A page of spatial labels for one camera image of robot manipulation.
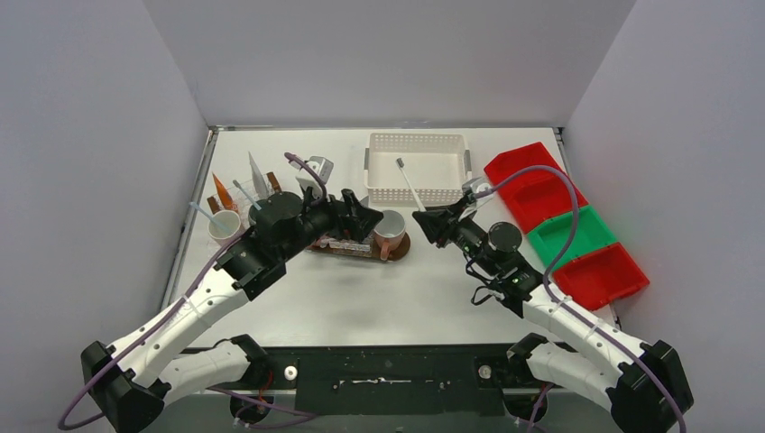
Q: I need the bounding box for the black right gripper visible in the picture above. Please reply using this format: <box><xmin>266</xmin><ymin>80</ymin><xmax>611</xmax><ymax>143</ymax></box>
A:
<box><xmin>416</xmin><ymin>197</ymin><xmax>502</xmax><ymax>277</ymax></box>

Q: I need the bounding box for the orange-pink mug white inside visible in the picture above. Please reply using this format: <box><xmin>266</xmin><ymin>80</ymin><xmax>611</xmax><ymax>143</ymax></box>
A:
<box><xmin>373</xmin><ymin>210</ymin><xmax>406</xmax><ymax>261</ymax></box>

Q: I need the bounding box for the clear acrylic toothbrush holder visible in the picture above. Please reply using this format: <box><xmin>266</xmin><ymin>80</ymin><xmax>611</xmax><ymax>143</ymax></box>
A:
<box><xmin>321</xmin><ymin>235</ymin><xmax>374</xmax><ymax>258</ymax></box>

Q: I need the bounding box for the white pink toothbrush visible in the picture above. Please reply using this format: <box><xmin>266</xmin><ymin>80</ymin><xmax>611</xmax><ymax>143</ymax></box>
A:
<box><xmin>396</xmin><ymin>158</ymin><xmax>427</xmax><ymax>212</ymax></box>

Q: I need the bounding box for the white toothpaste tube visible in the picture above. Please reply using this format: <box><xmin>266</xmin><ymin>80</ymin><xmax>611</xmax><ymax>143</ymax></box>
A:
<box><xmin>248</xmin><ymin>152</ymin><xmax>269</xmax><ymax>198</ymax></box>

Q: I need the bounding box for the white blue toothbrush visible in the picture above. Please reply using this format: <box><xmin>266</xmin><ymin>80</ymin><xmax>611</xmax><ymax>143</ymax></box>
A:
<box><xmin>233</xmin><ymin>180</ymin><xmax>262</xmax><ymax>211</ymax></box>

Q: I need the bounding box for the pink mug white inside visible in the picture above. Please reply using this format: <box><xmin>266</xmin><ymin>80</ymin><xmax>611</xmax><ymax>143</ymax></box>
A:
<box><xmin>207</xmin><ymin>210</ymin><xmax>244</xmax><ymax>245</ymax></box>

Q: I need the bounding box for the light blue toothbrush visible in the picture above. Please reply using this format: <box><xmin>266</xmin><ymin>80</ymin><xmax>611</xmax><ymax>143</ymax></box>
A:
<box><xmin>189</xmin><ymin>201</ymin><xmax>231</xmax><ymax>235</ymax></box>

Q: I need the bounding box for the grey-green ceramic mug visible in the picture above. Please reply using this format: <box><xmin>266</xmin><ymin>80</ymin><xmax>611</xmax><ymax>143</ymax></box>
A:
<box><xmin>247</xmin><ymin>200</ymin><xmax>265</xmax><ymax>226</ymax></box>

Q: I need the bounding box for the orange toothpaste tube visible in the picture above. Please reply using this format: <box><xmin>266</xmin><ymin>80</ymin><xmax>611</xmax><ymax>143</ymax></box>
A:
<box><xmin>212</xmin><ymin>173</ymin><xmax>238</xmax><ymax>211</ymax></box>

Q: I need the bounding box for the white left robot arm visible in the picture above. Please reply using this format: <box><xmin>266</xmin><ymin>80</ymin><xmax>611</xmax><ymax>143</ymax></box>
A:
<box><xmin>80</xmin><ymin>189</ymin><xmax>383</xmax><ymax>432</ymax></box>

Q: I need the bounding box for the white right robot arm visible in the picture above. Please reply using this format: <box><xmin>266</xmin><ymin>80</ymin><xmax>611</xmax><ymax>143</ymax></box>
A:
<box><xmin>412</xmin><ymin>193</ymin><xmax>695</xmax><ymax>432</ymax></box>

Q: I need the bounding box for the brown oval wooden tray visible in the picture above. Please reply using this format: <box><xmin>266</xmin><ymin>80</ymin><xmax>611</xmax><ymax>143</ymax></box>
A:
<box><xmin>306</xmin><ymin>233</ymin><xmax>411</xmax><ymax>263</ymax></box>

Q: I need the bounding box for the green plastic tray insert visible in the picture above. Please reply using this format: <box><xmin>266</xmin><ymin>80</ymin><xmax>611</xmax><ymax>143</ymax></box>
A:
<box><xmin>527</xmin><ymin>205</ymin><xmax>619</xmax><ymax>270</ymax></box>

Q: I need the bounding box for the white perforated plastic basket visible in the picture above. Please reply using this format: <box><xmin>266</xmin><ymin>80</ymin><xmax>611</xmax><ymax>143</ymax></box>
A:
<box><xmin>364</xmin><ymin>132</ymin><xmax>473</xmax><ymax>207</ymax></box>

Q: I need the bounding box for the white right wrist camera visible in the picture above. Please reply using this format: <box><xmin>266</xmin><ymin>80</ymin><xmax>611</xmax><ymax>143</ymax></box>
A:
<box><xmin>462</xmin><ymin>177</ymin><xmax>493</xmax><ymax>205</ymax></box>

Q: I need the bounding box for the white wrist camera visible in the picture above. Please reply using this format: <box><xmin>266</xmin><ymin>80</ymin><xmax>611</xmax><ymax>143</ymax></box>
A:
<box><xmin>462</xmin><ymin>177</ymin><xmax>493</xmax><ymax>205</ymax></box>
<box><xmin>296</xmin><ymin>156</ymin><xmax>334</xmax><ymax>197</ymax></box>

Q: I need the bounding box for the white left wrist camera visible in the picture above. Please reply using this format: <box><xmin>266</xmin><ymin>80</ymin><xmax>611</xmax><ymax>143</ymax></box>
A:
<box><xmin>296</xmin><ymin>156</ymin><xmax>334</xmax><ymax>197</ymax></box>

